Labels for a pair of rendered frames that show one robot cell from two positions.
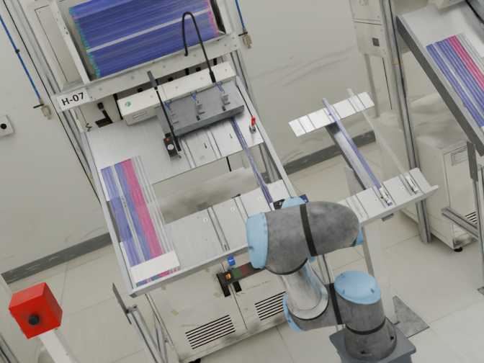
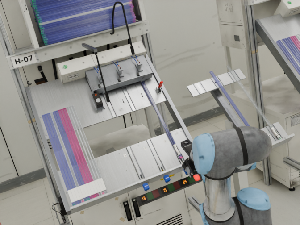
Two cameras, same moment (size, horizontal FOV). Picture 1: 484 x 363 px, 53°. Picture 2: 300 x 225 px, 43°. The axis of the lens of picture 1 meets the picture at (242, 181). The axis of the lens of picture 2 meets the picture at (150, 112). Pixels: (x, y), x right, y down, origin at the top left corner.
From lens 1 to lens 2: 0.32 m
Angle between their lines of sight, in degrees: 10
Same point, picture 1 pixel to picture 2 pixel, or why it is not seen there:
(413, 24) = (267, 26)
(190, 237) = (114, 168)
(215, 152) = (131, 106)
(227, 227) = (141, 161)
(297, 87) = (167, 72)
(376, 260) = not seen: hidden behind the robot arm
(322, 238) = (253, 150)
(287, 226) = (228, 141)
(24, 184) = not seen: outside the picture
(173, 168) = (99, 117)
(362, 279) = (257, 193)
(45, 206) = not seen: outside the picture
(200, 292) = (110, 217)
